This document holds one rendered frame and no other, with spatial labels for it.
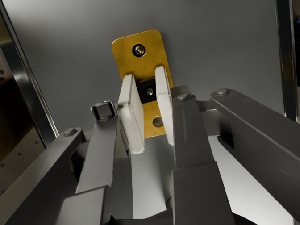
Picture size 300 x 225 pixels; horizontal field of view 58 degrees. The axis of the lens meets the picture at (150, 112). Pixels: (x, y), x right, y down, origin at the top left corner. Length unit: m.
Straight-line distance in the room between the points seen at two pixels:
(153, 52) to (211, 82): 0.05
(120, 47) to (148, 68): 0.03
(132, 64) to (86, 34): 0.04
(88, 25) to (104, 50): 0.02
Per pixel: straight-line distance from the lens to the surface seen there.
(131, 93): 0.16
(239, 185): 0.28
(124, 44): 0.21
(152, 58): 0.21
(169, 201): 0.27
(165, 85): 0.15
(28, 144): 0.63
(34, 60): 0.23
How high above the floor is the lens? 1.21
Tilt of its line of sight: 68 degrees down
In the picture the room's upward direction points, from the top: 178 degrees clockwise
